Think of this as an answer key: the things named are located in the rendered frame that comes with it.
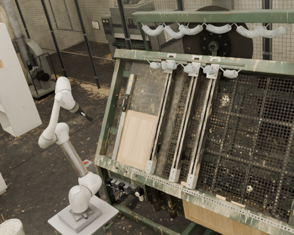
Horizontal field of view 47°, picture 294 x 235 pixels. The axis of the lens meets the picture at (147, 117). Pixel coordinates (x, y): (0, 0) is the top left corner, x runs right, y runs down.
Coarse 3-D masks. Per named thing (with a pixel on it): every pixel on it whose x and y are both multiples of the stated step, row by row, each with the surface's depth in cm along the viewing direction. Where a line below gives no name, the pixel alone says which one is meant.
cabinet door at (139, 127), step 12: (132, 120) 357; (144, 120) 347; (156, 120) 337; (132, 132) 355; (144, 132) 345; (120, 144) 362; (132, 144) 353; (144, 144) 343; (120, 156) 360; (132, 156) 351; (144, 156) 341; (144, 168) 339
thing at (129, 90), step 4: (132, 80) 360; (128, 84) 363; (132, 84) 361; (128, 88) 362; (132, 88) 362; (128, 92) 361; (132, 92) 363; (128, 100) 361; (128, 104) 362; (128, 108) 363; (124, 112) 362; (124, 116) 361; (120, 120) 364; (124, 120) 362; (120, 124) 363; (120, 128) 362; (120, 132) 361; (120, 136) 362; (116, 140) 364; (120, 140) 363; (116, 144) 363; (116, 148) 362; (116, 152) 362; (112, 156) 364; (116, 156) 362
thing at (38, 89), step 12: (0, 12) 777; (12, 36) 792; (24, 48) 794; (36, 48) 796; (24, 60) 806; (36, 60) 806; (24, 72) 832; (36, 72) 796; (48, 72) 817; (36, 84) 803; (48, 84) 804; (36, 96) 781
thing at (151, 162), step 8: (168, 56) 326; (168, 72) 324; (168, 80) 330; (168, 88) 326; (168, 96) 328; (160, 104) 330; (168, 104) 331; (160, 112) 329; (160, 120) 328; (160, 128) 327; (160, 136) 330; (152, 144) 330; (160, 144) 332; (152, 152) 329; (152, 160) 328; (152, 168) 329
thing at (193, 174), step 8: (208, 64) 283; (216, 64) 294; (208, 72) 286; (216, 72) 293; (216, 80) 297; (208, 88) 300; (216, 88) 299; (208, 96) 299; (208, 104) 298; (208, 112) 297; (208, 120) 299; (200, 128) 300; (208, 128) 302; (200, 136) 301; (200, 144) 298; (200, 152) 299; (192, 160) 301; (200, 160) 301; (192, 168) 301; (192, 176) 299; (192, 184) 298
